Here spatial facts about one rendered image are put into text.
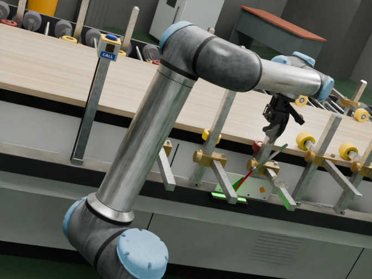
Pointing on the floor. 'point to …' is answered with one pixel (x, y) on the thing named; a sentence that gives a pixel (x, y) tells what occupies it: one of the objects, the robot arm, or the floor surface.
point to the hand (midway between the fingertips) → (272, 140)
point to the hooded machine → (184, 15)
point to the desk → (273, 34)
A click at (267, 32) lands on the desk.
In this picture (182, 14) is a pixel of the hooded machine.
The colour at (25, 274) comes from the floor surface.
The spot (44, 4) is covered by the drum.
